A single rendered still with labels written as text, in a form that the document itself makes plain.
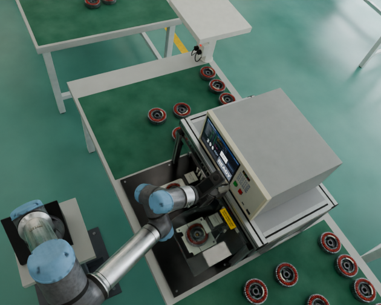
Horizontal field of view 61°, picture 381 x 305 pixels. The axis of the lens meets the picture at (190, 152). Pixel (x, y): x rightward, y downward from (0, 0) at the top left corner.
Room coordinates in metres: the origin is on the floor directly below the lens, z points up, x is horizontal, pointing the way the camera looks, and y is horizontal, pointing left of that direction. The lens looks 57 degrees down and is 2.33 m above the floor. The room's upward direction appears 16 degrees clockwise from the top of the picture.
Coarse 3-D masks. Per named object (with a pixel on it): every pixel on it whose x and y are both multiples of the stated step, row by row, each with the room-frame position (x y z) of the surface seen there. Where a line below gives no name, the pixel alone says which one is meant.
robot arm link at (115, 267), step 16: (160, 224) 0.42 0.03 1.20; (128, 240) 0.33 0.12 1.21; (144, 240) 0.34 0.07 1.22; (160, 240) 0.38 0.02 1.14; (112, 256) 0.25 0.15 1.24; (128, 256) 0.27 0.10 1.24; (96, 272) 0.19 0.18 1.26; (112, 272) 0.20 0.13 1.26; (96, 288) 0.14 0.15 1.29; (80, 304) 0.09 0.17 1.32; (96, 304) 0.10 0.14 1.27
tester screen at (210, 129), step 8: (208, 120) 0.87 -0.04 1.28; (208, 128) 0.86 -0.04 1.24; (208, 136) 0.85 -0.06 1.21; (216, 136) 0.82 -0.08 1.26; (208, 144) 0.84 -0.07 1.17; (216, 144) 0.81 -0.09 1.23; (224, 144) 0.78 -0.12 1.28; (216, 152) 0.79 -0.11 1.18; (224, 152) 0.76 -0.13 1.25; (216, 160) 0.78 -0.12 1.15; (232, 160) 0.72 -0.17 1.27
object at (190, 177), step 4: (188, 172) 0.81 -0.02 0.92; (192, 172) 0.82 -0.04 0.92; (184, 176) 0.79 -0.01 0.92; (188, 176) 0.79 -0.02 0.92; (192, 176) 0.80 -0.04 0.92; (196, 176) 0.81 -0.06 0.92; (200, 176) 0.83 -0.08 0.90; (180, 180) 0.78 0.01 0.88; (184, 180) 0.78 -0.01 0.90; (188, 180) 0.77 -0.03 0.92; (192, 180) 0.78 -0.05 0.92; (196, 180) 0.78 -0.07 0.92; (200, 180) 0.80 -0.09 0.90; (180, 184) 0.76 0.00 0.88; (184, 184) 0.77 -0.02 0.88; (188, 184) 0.75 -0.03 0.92; (192, 184) 0.76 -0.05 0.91; (196, 184) 0.78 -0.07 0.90
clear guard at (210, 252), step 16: (192, 208) 0.57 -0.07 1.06; (208, 208) 0.59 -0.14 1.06; (176, 224) 0.50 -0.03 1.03; (192, 224) 0.50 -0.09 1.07; (208, 224) 0.52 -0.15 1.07; (224, 224) 0.54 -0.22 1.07; (176, 240) 0.44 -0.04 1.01; (192, 240) 0.44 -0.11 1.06; (208, 240) 0.45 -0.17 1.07; (224, 240) 0.47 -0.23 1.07; (240, 240) 0.49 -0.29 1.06; (208, 256) 0.39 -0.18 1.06; (224, 256) 0.41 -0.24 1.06; (192, 272) 0.33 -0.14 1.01
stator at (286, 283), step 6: (282, 264) 0.54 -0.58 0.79; (288, 264) 0.55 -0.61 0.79; (276, 270) 0.51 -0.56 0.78; (282, 270) 0.52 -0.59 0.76; (288, 270) 0.53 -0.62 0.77; (294, 270) 0.53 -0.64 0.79; (276, 276) 0.48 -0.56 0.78; (282, 276) 0.49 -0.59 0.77; (288, 276) 0.50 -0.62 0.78; (294, 276) 0.50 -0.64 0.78; (282, 282) 0.46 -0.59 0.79; (288, 282) 0.47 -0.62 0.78; (294, 282) 0.47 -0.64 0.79
